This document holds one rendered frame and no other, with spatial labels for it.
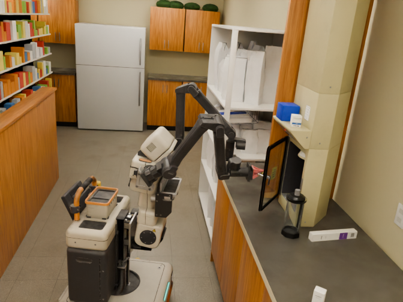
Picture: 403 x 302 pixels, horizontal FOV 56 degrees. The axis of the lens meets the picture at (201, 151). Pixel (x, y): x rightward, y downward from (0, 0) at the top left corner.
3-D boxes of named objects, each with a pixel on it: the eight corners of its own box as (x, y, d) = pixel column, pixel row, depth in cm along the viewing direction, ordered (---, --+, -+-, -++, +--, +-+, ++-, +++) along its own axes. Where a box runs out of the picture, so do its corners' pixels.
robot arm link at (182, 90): (176, 81, 239) (173, 83, 230) (197, 81, 238) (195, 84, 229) (174, 147, 255) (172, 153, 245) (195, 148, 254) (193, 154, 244)
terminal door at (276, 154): (278, 195, 245) (288, 135, 232) (259, 212, 220) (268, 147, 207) (277, 195, 245) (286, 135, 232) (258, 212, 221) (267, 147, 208)
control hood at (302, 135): (288, 132, 233) (291, 115, 229) (309, 149, 202) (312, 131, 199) (270, 131, 231) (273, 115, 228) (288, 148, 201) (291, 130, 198)
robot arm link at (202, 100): (187, 86, 240) (185, 90, 230) (194, 81, 239) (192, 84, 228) (231, 136, 249) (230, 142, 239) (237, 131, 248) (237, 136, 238)
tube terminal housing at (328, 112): (314, 201, 252) (336, 85, 226) (336, 227, 221) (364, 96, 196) (277, 201, 248) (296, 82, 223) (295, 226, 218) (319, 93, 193)
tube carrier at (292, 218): (301, 229, 213) (307, 195, 206) (299, 239, 203) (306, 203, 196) (282, 225, 216) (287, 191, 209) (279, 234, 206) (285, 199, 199)
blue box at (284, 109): (291, 117, 226) (294, 102, 223) (297, 121, 217) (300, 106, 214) (275, 116, 225) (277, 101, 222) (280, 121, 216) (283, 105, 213)
